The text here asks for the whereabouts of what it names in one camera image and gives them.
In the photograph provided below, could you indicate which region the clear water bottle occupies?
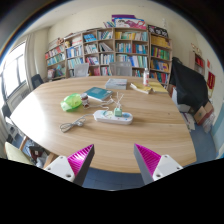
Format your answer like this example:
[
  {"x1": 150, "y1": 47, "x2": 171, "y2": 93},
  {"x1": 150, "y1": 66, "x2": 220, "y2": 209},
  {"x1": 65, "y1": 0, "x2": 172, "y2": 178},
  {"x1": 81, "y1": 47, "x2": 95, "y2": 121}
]
[{"x1": 142, "y1": 67, "x2": 150, "y2": 87}]

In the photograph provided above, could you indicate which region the black office chair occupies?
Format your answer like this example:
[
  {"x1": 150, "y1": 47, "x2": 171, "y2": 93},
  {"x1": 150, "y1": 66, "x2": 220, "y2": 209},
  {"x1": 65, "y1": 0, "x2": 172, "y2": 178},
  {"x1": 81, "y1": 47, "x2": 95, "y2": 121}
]
[{"x1": 30, "y1": 73, "x2": 45, "y2": 91}]

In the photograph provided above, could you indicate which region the green plastic container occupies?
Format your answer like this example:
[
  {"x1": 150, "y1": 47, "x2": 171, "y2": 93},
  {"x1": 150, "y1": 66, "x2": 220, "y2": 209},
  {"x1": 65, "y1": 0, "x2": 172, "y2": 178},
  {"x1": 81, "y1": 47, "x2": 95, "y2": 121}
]
[{"x1": 60, "y1": 93, "x2": 83, "y2": 113}]

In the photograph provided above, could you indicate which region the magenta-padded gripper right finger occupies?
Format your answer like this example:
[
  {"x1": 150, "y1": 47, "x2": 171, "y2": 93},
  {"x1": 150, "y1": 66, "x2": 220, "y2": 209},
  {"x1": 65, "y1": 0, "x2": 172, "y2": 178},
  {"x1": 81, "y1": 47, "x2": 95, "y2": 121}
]
[{"x1": 133, "y1": 143, "x2": 184, "y2": 186}]

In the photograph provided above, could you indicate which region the white pastel power strip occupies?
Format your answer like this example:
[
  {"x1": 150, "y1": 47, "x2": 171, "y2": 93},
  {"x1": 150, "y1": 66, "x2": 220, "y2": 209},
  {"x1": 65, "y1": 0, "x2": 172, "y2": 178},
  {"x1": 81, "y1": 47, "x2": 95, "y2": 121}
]
[{"x1": 92, "y1": 109, "x2": 134, "y2": 126}]

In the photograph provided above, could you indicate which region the thin yellow book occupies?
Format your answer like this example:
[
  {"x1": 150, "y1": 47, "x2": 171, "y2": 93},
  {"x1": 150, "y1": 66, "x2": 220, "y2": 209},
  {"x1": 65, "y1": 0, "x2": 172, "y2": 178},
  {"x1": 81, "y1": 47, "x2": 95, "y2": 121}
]
[{"x1": 148, "y1": 81, "x2": 169, "y2": 94}]

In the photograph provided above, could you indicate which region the wooden bookshelf unit with books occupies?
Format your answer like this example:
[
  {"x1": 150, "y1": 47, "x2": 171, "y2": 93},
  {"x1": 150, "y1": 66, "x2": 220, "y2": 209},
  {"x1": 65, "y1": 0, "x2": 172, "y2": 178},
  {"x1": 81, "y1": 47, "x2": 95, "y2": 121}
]
[{"x1": 43, "y1": 13, "x2": 174, "y2": 85}]

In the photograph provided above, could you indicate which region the red wall poster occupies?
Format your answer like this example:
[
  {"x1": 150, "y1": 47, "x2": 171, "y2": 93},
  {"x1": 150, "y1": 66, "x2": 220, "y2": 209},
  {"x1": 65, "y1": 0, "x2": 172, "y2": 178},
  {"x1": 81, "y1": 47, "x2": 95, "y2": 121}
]
[{"x1": 206, "y1": 70, "x2": 217, "y2": 91}]

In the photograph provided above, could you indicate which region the cardboard box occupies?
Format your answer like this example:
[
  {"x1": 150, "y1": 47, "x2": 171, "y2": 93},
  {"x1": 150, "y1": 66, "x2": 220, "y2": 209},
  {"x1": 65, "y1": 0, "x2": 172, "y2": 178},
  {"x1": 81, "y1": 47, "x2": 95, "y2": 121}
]
[{"x1": 193, "y1": 101, "x2": 215, "y2": 126}]

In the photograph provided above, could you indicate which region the grey book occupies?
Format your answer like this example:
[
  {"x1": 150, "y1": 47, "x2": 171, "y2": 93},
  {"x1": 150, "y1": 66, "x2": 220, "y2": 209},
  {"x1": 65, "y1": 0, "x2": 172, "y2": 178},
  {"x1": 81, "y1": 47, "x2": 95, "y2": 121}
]
[{"x1": 104, "y1": 77, "x2": 129, "y2": 91}]

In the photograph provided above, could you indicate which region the pale yellow-green chair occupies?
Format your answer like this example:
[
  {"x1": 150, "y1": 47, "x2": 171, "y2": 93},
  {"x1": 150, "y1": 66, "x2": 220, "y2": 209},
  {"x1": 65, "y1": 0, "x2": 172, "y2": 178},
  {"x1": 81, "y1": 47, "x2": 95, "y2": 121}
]
[{"x1": 4, "y1": 141, "x2": 35, "y2": 166}]

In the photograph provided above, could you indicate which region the white power strip cord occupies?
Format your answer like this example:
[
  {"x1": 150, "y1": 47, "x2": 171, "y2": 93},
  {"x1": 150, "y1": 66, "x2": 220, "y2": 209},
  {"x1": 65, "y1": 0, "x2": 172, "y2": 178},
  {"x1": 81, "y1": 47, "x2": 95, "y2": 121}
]
[{"x1": 59, "y1": 114, "x2": 96, "y2": 134}]

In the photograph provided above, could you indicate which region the teal book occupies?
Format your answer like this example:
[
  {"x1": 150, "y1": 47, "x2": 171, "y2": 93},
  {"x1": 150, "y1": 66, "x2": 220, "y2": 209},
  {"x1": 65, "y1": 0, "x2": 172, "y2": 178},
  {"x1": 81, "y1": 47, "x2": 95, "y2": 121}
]
[{"x1": 83, "y1": 86, "x2": 114, "y2": 102}]

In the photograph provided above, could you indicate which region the thick yellow book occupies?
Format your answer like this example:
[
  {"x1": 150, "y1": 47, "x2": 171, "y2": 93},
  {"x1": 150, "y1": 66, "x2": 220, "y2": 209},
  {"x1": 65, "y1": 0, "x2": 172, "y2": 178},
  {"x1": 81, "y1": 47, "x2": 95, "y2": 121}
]
[{"x1": 129, "y1": 81, "x2": 154, "y2": 95}]

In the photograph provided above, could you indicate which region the white charger cable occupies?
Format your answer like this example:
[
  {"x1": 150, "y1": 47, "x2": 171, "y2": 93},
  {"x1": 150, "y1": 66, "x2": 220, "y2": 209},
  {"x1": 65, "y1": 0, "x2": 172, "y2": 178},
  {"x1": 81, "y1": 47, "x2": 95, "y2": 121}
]
[{"x1": 87, "y1": 92, "x2": 125, "y2": 111}]

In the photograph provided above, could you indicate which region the grey mesh chair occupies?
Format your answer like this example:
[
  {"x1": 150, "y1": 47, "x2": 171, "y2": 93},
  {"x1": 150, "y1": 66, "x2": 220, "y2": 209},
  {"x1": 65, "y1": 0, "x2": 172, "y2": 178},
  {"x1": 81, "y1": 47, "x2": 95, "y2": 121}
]
[
  {"x1": 108, "y1": 60, "x2": 134, "y2": 78},
  {"x1": 72, "y1": 62, "x2": 91, "y2": 79}
]

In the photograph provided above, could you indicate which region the small white-capped red jar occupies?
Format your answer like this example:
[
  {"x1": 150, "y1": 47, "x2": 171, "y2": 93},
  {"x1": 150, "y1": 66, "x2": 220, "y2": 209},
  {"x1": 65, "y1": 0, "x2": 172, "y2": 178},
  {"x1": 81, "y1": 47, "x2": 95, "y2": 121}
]
[{"x1": 80, "y1": 92, "x2": 91, "y2": 108}]

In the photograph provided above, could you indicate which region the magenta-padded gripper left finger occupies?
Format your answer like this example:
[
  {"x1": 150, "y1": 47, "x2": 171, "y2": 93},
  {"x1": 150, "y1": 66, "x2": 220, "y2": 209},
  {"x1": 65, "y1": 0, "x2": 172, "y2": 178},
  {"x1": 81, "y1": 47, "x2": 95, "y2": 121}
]
[{"x1": 44, "y1": 143, "x2": 96, "y2": 187}]

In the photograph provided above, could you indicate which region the black cloth cover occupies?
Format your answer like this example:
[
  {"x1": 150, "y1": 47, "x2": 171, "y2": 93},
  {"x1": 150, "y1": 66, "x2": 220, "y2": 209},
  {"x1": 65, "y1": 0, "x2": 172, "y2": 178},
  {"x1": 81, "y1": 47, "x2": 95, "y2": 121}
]
[{"x1": 168, "y1": 56, "x2": 210, "y2": 111}]

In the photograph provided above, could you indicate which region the window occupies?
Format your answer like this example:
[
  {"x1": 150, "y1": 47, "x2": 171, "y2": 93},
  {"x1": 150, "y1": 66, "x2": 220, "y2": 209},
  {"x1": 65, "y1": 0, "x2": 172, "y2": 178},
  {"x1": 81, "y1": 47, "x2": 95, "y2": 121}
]
[{"x1": 0, "y1": 41, "x2": 28, "y2": 98}]

